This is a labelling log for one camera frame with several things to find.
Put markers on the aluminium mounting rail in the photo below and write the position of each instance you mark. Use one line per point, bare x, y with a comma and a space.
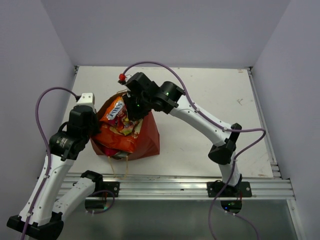
154, 187

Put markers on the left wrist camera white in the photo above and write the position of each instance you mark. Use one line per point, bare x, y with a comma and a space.
87, 99

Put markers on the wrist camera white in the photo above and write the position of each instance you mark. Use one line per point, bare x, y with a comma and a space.
87, 99
123, 79

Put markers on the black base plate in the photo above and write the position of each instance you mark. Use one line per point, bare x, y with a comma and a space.
106, 189
243, 189

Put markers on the red paper bag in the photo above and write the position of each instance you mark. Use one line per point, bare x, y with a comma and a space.
148, 142

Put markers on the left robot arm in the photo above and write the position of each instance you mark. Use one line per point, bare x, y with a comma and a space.
45, 213

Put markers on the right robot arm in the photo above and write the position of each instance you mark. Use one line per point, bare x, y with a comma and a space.
171, 99

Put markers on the orange beige chips bag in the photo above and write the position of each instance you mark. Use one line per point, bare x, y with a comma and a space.
123, 137

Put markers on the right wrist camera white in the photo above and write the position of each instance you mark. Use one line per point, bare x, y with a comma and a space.
123, 79

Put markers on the pink REAL chips bag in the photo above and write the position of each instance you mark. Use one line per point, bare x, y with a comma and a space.
110, 152

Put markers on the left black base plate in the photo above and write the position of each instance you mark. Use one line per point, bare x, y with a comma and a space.
106, 189

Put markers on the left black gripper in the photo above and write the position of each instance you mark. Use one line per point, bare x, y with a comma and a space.
94, 117

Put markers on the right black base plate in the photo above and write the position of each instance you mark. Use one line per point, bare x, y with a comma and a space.
243, 189

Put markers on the orange yellow candy packet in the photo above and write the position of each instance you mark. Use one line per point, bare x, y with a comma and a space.
116, 118

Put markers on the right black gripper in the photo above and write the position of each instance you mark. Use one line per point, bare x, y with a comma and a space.
133, 115

